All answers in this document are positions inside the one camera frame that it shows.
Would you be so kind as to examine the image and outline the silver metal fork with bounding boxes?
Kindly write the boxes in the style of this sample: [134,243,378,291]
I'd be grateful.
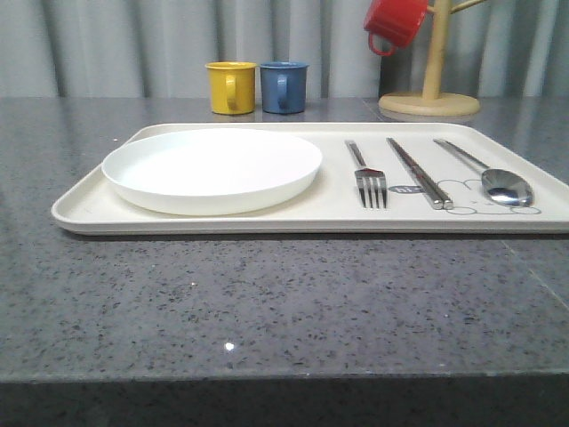
[345,140,387,209]

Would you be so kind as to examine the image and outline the white round plate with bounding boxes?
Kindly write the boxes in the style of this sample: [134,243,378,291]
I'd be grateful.
[101,128,323,215]

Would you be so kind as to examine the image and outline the blue enamel mug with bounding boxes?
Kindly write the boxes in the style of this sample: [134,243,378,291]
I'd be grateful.
[260,61,309,115]

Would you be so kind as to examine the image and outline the silver metal chopstick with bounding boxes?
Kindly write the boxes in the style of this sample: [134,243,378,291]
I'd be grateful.
[385,137,446,211]
[389,137,455,211]

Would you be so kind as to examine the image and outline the yellow enamel mug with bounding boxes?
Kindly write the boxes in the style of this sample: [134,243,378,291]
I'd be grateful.
[205,61,257,115]

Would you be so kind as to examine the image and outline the silver metal spoon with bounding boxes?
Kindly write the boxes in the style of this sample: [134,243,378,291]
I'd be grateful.
[434,139,534,207]

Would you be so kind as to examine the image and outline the wooden mug tree stand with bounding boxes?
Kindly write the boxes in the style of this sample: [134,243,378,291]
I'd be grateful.
[379,0,484,117]

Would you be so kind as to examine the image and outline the red enamel mug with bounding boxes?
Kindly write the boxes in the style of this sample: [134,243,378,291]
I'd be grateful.
[364,0,429,56]

